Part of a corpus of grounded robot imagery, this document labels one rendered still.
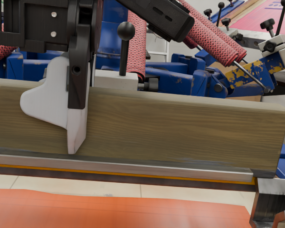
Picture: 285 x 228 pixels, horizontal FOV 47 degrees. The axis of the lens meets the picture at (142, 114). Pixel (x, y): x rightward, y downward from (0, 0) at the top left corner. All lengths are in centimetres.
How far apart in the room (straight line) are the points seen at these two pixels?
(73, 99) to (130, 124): 6
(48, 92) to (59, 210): 16
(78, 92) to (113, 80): 28
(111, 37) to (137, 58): 32
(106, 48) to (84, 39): 77
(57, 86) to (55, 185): 19
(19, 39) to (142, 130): 14
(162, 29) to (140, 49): 49
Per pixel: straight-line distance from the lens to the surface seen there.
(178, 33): 29
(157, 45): 444
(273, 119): 35
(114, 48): 105
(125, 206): 42
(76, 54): 28
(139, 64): 75
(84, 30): 28
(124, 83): 56
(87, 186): 45
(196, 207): 44
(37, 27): 30
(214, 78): 95
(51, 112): 31
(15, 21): 31
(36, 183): 46
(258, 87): 164
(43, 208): 41
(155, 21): 29
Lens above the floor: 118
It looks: 16 degrees down
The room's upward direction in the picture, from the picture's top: 6 degrees clockwise
